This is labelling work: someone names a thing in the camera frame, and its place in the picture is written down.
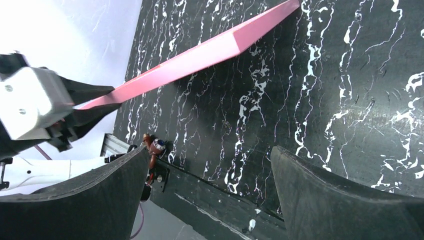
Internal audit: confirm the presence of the copper pipe fitting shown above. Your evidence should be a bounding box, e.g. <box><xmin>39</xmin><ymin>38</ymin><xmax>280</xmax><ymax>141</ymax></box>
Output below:
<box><xmin>143</xmin><ymin>133</ymin><xmax>166</xmax><ymax>169</ymax></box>

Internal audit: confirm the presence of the aluminium front rail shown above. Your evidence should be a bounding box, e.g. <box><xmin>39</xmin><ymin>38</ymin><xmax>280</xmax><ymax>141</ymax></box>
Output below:
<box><xmin>100</xmin><ymin>133</ymin><xmax>130</xmax><ymax>157</ymax></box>

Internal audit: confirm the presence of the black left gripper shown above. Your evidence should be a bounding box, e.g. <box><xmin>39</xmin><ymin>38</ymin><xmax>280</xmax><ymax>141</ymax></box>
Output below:
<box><xmin>0</xmin><ymin>53</ymin><xmax>121</xmax><ymax>159</ymax></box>

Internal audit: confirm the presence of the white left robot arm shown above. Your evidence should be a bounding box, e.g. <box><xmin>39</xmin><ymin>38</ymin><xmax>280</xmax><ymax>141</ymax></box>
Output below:
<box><xmin>0</xmin><ymin>52</ymin><xmax>120</xmax><ymax>191</ymax></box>

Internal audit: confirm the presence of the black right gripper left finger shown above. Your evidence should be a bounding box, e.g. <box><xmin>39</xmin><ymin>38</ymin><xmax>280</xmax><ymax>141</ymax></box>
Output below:
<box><xmin>0</xmin><ymin>147</ymin><xmax>150</xmax><ymax>240</ymax></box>

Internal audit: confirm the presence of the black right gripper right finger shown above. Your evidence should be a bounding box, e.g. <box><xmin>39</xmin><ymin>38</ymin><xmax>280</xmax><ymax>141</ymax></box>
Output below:
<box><xmin>270</xmin><ymin>146</ymin><xmax>424</xmax><ymax>240</ymax></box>

